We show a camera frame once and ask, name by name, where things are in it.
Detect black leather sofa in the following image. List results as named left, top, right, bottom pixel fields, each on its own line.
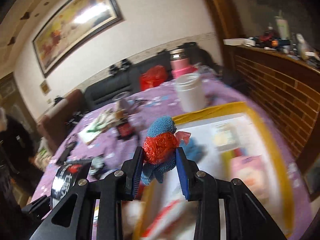
left=84, top=50, right=172, bottom=111

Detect yellow cardboard box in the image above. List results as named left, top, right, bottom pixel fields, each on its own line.
left=132, top=102, right=294, bottom=239

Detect blue folded cloth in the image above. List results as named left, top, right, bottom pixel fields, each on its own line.
left=180, top=138, right=204, bottom=163

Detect black smartphone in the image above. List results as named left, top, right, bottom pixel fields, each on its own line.
left=56, top=141, right=78, bottom=166

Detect white work gloves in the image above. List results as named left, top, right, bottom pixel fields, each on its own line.
left=86, top=109, right=117, bottom=133

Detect person in black coat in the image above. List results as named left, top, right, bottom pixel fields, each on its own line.
left=1, top=108, right=43, bottom=239

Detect brown armchair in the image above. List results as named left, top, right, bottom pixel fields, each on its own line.
left=37, top=89, right=86, bottom=154

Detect black red battery device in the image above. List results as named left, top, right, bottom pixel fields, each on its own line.
left=116, top=110, right=135, bottom=140

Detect black tissue pack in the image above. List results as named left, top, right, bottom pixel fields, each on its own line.
left=50, top=159, right=92, bottom=209

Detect paper notebook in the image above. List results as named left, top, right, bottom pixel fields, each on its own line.
left=78, top=124, right=105, bottom=145

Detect red plastic bag on sofa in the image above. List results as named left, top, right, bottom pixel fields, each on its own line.
left=139, top=65, right=168, bottom=91

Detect framed painting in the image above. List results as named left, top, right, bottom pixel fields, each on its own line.
left=33, top=0, right=123, bottom=77

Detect pink tissue pack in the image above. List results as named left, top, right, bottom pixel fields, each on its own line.
left=230, top=155, right=269, bottom=203

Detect purple floral tablecloth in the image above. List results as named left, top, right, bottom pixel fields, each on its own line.
left=30, top=65, right=320, bottom=240

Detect blue cloth red bag bundle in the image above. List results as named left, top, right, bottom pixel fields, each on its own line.
left=141, top=115, right=191, bottom=186

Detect white plastic jar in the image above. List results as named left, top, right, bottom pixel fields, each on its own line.
left=175, top=73, right=207, bottom=113

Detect pink sleeved bottle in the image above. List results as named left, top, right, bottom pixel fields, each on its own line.
left=170, top=48, right=197, bottom=79

